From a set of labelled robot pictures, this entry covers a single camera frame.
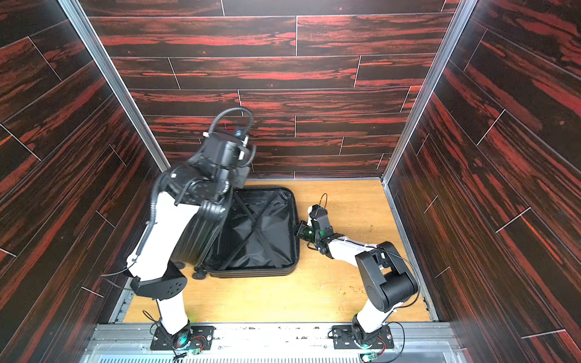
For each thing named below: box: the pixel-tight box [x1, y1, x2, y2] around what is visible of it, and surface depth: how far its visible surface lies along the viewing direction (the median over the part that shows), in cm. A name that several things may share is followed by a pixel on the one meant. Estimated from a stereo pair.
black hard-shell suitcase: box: [170, 187, 301, 280], surface depth 92 cm
